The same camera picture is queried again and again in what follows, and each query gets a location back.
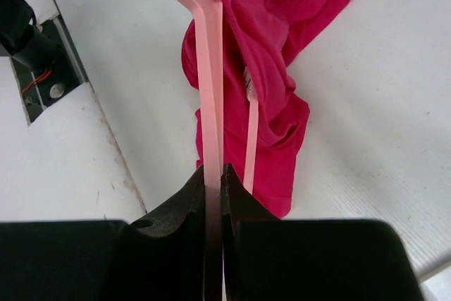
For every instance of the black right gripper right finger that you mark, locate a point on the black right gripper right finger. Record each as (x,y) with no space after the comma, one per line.
(266,258)

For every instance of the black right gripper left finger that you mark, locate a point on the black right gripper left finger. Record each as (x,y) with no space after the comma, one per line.
(160,256)

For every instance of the red t shirt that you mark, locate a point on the red t shirt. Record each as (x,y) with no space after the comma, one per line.
(261,38)

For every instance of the pink hanger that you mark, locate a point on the pink hanger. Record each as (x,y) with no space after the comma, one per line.
(208,22)

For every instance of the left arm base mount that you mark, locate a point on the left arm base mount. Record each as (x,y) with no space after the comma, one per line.
(48,69)

